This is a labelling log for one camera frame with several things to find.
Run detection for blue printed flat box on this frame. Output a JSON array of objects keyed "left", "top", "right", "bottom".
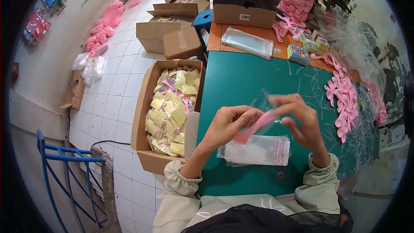
[{"left": 287, "top": 43, "right": 311, "bottom": 66}]

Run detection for pile of yellow spoon packets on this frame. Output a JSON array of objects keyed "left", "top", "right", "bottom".
[{"left": 144, "top": 66, "right": 201, "bottom": 158}]

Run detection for person's left fingers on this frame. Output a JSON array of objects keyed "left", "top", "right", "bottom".
[{"left": 226, "top": 120, "right": 257, "bottom": 144}]

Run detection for person's right hand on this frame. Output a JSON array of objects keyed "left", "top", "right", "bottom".
[{"left": 268, "top": 93, "right": 328, "bottom": 156}]

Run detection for brown woven stool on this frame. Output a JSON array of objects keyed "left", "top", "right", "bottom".
[{"left": 163, "top": 26, "right": 204, "bottom": 61}]

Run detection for pile of white clear bags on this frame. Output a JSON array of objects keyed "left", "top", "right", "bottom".
[{"left": 71, "top": 51, "right": 106, "bottom": 87}]

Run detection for hanging red packets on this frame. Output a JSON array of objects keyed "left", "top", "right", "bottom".
[{"left": 22, "top": 7, "right": 52, "bottom": 46}]

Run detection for small clear plastic bag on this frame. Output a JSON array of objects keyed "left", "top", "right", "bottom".
[{"left": 248, "top": 87, "right": 282, "bottom": 136}]

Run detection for person's left thumb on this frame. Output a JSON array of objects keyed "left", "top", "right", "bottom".
[{"left": 236, "top": 108, "right": 266, "bottom": 124}]

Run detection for stack of red-striped clear bags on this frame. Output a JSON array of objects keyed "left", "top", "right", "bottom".
[{"left": 217, "top": 135, "right": 291, "bottom": 167}]

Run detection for person's right fingers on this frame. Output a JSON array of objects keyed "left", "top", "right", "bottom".
[{"left": 268, "top": 93, "right": 308, "bottom": 142}]

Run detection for labelled open cardboard box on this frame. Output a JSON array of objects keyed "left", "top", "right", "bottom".
[{"left": 201, "top": 0, "right": 283, "bottom": 30}]

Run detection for person's left hand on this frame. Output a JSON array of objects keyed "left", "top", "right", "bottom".
[{"left": 202, "top": 105, "right": 266, "bottom": 151}]

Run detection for person's body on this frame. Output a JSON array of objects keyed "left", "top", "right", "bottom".
[{"left": 152, "top": 193, "right": 354, "bottom": 233}]

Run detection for crumpled clear plastic film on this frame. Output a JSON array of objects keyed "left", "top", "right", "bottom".
[{"left": 318, "top": 6, "right": 388, "bottom": 170}]

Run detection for pink plastic spoon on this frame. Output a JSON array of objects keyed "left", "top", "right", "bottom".
[{"left": 234, "top": 108, "right": 281, "bottom": 145}]

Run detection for cardboard box with packets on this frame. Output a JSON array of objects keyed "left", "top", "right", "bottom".
[
  {"left": 136, "top": 16, "right": 195, "bottom": 54},
  {"left": 147, "top": 0, "right": 211, "bottom": 19}
]

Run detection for row of loose pink spoons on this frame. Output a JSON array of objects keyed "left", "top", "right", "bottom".
[{"left": 325, "top": 55, "right": 360, "bottom": 143}]

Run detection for flattened cardboard box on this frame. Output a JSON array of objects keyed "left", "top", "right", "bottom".
[{"left": 61, "top": 70, "right": 86, "bottom": 110}]

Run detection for pile of pink filled bags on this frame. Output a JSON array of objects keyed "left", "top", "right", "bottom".
[{"left": 84, "top": 0, "right": 127, "bottom": 58}]

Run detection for yellow printed small box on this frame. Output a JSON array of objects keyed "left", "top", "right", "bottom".
[
  {"left": 315, "top": 36, "right": 331, "bottom": 52},
  {"left": 305, "top": 42, "right": 321, "bottom": 55},
  {"left": 299, "top": 31, "right": 316, "bottom": 46}
]

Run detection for black cable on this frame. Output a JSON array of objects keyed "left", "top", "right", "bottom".
[{"left": 89, "top": 140, "right": 132, "bottom": 151}]

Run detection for wrapped pack of clear bags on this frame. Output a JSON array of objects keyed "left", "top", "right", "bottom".
[{"left": 221, "top": 27, "right": 275, "bottom": 61}]

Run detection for blue metal railing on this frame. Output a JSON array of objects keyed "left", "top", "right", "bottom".
[{"left": 36, "top": 129, "right": 109, "bottom": 233}]

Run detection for cardboard box with open flaps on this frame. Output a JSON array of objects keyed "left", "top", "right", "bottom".
[{"left": 131, "top": 59, "right": 207, "bottom": 176}]

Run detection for pink spoons under plastic film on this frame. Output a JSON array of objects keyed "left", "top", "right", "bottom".
[{"left": 366, "top": 80, "right": 389, "bottom": 126}]

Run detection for heap of scattered pink spoons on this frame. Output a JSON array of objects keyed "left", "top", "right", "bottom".
[{"left": 272, "top": 14, "right": 312, "bottom": 43}]

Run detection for blue plastic stool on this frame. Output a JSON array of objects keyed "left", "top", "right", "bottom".
[{"left": 192, "top": 9, "right": 214, "bottom": 57}]

